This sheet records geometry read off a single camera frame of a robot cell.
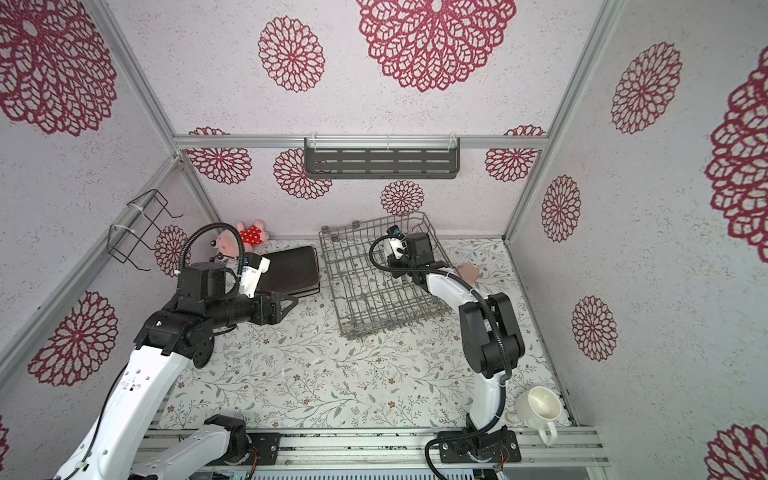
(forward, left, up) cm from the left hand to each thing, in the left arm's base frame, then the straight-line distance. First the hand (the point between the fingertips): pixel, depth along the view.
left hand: (285, 304), depth 70 cm
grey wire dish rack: (+9, -21, +2) cm, 23 cm away
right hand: (+27, -27, -11) cm, 39 cm away
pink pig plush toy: (+45, +27, -21) cm, 57 cm away
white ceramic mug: (-17, -64, -26) cm, 71 cm away
